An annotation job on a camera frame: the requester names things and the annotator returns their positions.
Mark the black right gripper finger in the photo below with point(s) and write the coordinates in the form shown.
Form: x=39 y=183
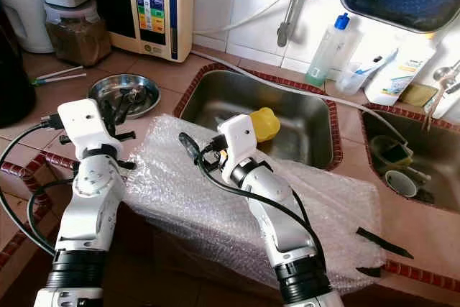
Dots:
x=190 y=150

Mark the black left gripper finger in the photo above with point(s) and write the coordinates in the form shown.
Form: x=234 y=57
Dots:
x=126 y=104
x=111 y=109

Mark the yellow plastic cup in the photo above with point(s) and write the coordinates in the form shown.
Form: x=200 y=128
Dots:
x=266 y=124

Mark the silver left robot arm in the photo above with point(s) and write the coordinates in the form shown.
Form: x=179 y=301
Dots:
x=97 y=206

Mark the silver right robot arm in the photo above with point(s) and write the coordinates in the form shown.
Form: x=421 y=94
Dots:
x=280 y=221

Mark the small steel bowl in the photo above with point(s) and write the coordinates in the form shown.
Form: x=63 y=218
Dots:
x=149 y=91

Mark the clear bubble wrap sheet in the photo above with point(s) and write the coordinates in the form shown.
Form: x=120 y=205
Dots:
x=201 y=221

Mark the white chopstick with green end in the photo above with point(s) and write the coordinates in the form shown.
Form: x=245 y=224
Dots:
x=61 y=79
x=59 y=73

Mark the jar of brown powder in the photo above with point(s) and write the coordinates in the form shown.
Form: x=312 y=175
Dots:
x=75 y=41

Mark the beige water ioniser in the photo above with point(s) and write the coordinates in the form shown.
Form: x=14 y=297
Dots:
x=159 y=12

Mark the black kettle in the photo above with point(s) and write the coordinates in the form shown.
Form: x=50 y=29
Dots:
x=14 y=84

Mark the stainless steel sink basin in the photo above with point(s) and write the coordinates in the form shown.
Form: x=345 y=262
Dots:
x=302 y=113
x=438 y=159

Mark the white plastic jug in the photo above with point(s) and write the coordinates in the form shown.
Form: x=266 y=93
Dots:
x=25 y=19

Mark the grey metal pipe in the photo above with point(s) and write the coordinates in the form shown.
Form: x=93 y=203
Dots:
x=284 y=34

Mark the clear bottle blue cap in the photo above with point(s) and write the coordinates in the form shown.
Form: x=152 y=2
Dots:
x=327 y=55

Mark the clear plastic cup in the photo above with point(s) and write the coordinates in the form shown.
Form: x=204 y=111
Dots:
x=352 y=80

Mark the dark cup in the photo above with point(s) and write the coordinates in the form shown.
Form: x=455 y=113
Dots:
x=392 y=152

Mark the black tape strip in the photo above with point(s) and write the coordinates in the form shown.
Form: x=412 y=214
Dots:
x=369 y=272
x=384 y=242

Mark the white cup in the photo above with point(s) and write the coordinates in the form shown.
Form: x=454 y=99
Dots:
x=401 y=185

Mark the blue white toothbrush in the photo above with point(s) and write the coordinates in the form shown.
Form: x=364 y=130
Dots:
x=377 y=62

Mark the white dish soap bottle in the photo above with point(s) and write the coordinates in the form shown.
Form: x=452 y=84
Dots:
x=399 y=77

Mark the yellow sponge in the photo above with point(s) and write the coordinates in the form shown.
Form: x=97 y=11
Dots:
x=418 y=95

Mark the brown chopsticks bundle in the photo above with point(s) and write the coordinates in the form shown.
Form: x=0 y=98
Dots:
x=435 y=106

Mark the metal spoon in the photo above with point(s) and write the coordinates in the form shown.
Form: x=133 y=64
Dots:
x=444 y=72

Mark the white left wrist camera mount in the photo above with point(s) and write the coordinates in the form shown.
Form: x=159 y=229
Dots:
x=83 y=124

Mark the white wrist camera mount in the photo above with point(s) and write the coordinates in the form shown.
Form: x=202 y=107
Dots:
x=83 y=124
x=238 y=145

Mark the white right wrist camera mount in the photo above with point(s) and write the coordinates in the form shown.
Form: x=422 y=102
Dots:
x=238 y=145

